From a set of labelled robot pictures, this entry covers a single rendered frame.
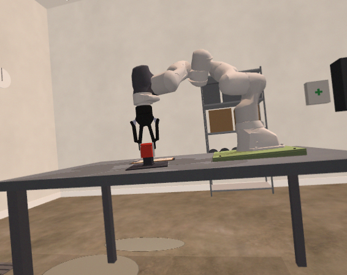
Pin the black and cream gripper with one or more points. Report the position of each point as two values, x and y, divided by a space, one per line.
144 117

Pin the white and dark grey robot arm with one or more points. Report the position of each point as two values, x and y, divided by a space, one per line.
251 134

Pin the red self-inking stamp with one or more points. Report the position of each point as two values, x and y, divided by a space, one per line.
147 154

